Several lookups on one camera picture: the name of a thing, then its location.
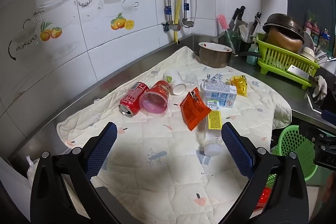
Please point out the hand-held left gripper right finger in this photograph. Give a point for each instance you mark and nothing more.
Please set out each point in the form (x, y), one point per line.
(235, 149)

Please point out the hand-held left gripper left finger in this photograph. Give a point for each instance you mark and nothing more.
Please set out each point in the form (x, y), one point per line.
(103, 149)

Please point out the green perforated plastic basket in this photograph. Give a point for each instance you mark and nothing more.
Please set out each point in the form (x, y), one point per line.
(294, 145)

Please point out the clear bottle with yellow label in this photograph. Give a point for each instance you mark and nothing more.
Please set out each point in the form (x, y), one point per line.
(214, 120)

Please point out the orange snack packet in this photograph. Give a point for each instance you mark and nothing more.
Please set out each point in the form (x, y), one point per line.
(193, 111)

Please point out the yellow snack wrapper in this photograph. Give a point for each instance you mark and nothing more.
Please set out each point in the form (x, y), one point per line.
(240, 85)

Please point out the red plastic cup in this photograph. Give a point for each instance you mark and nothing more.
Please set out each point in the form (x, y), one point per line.
(160, 88)

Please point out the steel sink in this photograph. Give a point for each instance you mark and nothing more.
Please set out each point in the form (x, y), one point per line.
(315, 106)

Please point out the white quilted mat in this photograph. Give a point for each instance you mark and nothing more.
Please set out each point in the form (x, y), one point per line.
(157, 161)

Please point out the red plastic stool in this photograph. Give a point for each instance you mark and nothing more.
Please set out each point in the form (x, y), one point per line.
(263, 197)

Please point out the red soda can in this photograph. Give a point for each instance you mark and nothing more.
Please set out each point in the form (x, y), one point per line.
(131, 99)

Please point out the white blue milk carton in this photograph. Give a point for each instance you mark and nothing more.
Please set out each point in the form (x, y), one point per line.
(218, 94)

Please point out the white rag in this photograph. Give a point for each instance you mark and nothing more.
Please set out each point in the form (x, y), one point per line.
(321, 87)

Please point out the white plastic bag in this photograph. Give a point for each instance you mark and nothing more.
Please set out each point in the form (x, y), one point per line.
(31, 169)

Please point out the clear plastic cup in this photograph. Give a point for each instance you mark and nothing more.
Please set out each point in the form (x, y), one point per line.
(191, 78)

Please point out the steel cleaver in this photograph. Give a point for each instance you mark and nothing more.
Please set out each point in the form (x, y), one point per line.
(298, 71)

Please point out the white paper cup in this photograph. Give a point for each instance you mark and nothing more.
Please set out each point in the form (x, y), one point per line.
(174, 79)

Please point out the teal plastic bottle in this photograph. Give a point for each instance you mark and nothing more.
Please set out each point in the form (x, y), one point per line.
(252, 56)

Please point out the green plastic dish rack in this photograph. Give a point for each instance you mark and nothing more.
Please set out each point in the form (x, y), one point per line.
(278, 61)

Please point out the white bowl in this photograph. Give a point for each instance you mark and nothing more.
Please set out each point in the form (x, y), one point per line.
(307, 54)

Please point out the green utensil jar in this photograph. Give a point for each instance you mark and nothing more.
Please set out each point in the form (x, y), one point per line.
(233, 40)

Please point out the dark bowls in rack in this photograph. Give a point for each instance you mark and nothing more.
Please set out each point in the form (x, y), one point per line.
(283, 37)

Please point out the pink bottle brush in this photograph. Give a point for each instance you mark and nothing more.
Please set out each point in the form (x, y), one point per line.
(222, 21)

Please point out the metal water valve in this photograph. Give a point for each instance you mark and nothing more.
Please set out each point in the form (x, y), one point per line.
(172, 26)

